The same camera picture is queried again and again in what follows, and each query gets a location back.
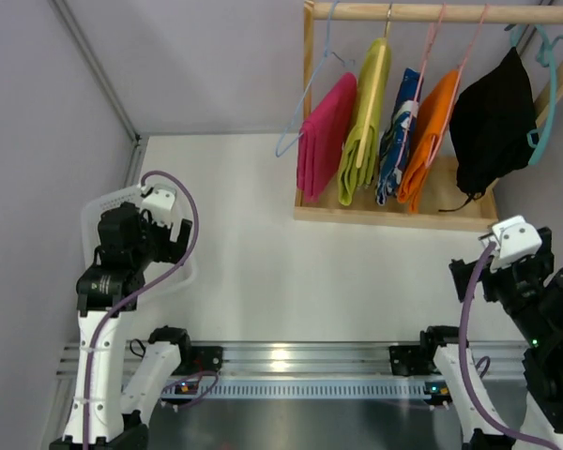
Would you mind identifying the yellow-green trousers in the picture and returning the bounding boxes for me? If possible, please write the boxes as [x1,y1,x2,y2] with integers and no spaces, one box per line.
[337,37,391,206]

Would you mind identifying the pink trousers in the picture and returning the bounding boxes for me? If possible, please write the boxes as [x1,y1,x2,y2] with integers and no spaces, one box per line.
[297,72,358,203]

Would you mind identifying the light blue wire hanger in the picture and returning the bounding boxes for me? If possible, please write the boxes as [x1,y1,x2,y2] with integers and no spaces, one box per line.
[274,1,356,158]

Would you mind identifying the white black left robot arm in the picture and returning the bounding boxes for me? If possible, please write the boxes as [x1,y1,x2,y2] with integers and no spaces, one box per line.
[49,202,196,449]

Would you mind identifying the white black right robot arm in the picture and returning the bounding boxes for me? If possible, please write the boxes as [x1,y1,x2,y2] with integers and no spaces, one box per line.
[420,217,563,449]

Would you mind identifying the teal plastic hanger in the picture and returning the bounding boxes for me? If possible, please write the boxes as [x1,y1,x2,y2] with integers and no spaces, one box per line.
[505,7,563,169]

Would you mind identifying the black trousers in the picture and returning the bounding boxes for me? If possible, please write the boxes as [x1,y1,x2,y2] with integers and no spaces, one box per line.
[449,47,539,203]

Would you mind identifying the orange trousers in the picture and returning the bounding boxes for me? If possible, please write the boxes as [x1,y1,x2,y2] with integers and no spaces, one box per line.
[397,70,456,214]

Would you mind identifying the blue patterned trousers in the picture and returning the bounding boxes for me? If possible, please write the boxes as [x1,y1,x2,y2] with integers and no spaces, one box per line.
[375,68,419,205]

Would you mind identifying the white plastic laundry basket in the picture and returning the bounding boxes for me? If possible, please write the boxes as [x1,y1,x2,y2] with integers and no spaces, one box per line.
[81,184,198,303]

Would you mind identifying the wooden clothes rack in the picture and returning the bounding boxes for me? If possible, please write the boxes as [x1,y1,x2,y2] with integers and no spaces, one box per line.
[294,1,563,232]

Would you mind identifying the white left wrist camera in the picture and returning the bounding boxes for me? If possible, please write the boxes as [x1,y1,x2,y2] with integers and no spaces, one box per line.
[139,185,176,229]

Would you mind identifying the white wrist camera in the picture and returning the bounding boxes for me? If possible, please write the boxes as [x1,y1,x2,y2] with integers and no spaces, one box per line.
[479,215,542,273]
[139,185,176,229]

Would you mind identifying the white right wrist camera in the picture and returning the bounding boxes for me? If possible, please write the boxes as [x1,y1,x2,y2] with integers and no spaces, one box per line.
[479,215,542,273]

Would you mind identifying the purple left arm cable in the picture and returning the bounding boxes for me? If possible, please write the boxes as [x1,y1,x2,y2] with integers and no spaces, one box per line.
[83,170,200,444]

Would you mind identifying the aluminium mounting rail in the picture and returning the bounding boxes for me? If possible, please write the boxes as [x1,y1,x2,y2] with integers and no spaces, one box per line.
[55,341,528,380]

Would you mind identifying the grey slotted cable duct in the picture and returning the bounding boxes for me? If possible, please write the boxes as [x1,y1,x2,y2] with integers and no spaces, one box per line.
[162,380,449,400]

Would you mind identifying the pink wire hanger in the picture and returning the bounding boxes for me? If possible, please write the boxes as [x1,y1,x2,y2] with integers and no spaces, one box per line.
[426,4,489,169]
[395,3,447,167]

